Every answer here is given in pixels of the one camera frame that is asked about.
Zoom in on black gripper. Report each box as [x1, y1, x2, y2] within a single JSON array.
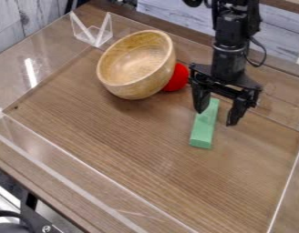
[[189, 63, 264, 127]]

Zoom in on green rectangular block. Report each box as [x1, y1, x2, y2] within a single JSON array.
[[190, 98, 221, 149]]

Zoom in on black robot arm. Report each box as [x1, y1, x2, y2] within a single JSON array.
[[184, 0, 266, 126]]

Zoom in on brown wooden bowl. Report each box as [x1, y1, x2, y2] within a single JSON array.
[[97, 30, 177, 100]]

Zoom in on red ball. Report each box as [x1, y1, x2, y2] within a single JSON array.
[[164, 63, 189, 92]]

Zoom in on clear acrylic tray wall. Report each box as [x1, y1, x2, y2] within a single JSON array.
[[0, 18, 299, 233]]

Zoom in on clear acrylic corner bracket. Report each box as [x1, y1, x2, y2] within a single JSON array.
[[70, 12, 114, 47]]

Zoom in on black table leg bracket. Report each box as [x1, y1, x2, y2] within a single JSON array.
[[20, 192, 63, 233]]

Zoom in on black cable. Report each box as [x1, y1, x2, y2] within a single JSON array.
[[0, 209, 32, 233]]

